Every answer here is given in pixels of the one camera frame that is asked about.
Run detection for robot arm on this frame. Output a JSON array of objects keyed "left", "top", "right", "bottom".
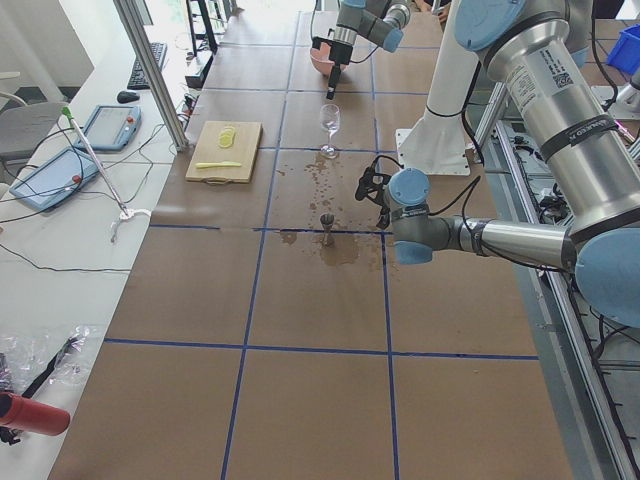
[
  {"left": 384, "top": 1, "right": 639, "bottom": 327},
  {"left": 312, "top": 0, "right": 411, "bottom": 100}
]

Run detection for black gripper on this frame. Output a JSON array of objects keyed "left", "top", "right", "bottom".
[
  {"left": 326, "top": 40, "right": 353, "bottom": 100},
  {"left": 376, "top": 198, "right": 391, "bottom": 230}
]

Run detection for red bottle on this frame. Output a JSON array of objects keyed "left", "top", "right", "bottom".
[{"left": 1, "top": 392, "right": 71, "bottom": 436}]

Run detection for yellow plastic knife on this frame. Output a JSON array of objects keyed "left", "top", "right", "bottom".
[{"left": 195, "top": 161, "right": 242, "bottom": 169}]

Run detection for crumpled clear plastic bag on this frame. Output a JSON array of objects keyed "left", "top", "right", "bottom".
[{"left": 1, "top": 325, "right": 106, "bottom": 394}]

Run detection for clear wine glass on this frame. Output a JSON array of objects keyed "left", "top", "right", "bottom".
[{"left": 320, "top": 104, "right": 341, "bottom": 159}]

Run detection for black computer mouse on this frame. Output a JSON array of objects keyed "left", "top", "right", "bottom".
[{"left": 116, "top": 90, "right": 140, "bottom": 104}]

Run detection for pink bowl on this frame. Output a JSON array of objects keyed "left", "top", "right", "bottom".
[{"left": 310, "top": 43, "right": 334, "bottom": 77}]

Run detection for far blue teach pendant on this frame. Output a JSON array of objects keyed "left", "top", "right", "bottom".
[{"left": 82, "top": 105, "right": 141, "bottom": 152}]

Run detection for blue teach pendant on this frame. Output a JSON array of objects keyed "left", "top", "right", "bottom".
[
  {"left": 9, "top": 147, "right": 98, "bottom": 211},
  {"left": 82, "top": 105, "right": 141, "bottom": 152}
]

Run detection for black keyboard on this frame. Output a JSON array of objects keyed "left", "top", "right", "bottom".
[{"left": 126, "top": 41, "right": 169, "bottom": 91}]

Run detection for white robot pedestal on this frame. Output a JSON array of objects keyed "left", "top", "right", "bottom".
[{"left": 396, "top": 1, "right": 478, "bottom": 176}]

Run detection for blue storage bin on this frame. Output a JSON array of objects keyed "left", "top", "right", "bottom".
[{"left": 607, "top": 24, "right": 640, "bottom": 75}]

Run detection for steel jigger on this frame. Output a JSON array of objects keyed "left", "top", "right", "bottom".
[{"left": 320, "top": 213, "right": 334, "bottom": 247}]

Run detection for wooden cutting board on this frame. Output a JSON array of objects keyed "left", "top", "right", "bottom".
[{"left": 185, "top": 121, "right": 262, "bottom": 184}]

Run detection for aluminium frame post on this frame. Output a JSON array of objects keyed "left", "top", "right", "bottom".
[{"left": 113, "top": 0, "right": 189, "bottom": 152}]

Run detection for near blue teach pendant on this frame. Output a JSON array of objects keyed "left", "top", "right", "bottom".
[{"left": 9, "top": 147, "right": 98, "bottom": 211}]

